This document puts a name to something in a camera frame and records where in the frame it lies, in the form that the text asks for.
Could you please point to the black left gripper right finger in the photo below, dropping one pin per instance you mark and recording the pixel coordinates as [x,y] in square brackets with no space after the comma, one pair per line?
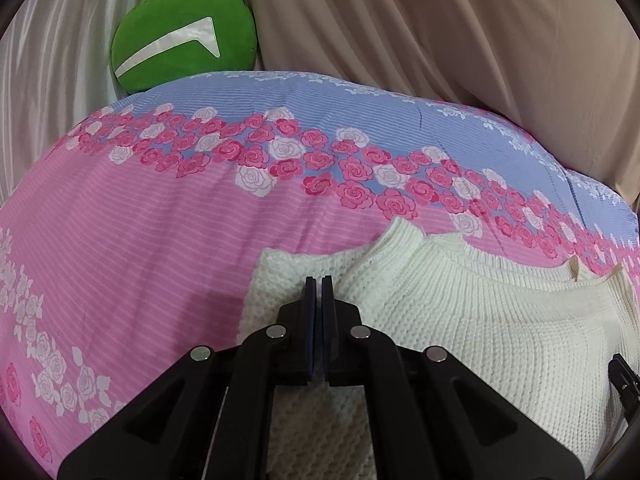
[429,416]

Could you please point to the silver satin curtain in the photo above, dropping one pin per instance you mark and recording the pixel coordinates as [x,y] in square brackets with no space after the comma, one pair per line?
[55,71]

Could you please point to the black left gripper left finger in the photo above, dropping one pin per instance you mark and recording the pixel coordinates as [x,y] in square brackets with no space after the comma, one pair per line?
[209,415]

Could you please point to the green round pillow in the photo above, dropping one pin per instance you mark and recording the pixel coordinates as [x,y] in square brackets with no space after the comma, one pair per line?
[164,40]

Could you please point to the pink floral bed quilt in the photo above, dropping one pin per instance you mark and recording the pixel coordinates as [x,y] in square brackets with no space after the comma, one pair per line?
[133,238]

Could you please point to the beige curtain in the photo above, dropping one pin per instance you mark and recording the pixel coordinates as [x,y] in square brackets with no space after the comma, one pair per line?
[567,71]

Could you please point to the white knitted sweater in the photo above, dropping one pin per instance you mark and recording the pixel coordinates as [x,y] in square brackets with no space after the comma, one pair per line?
[541,337]

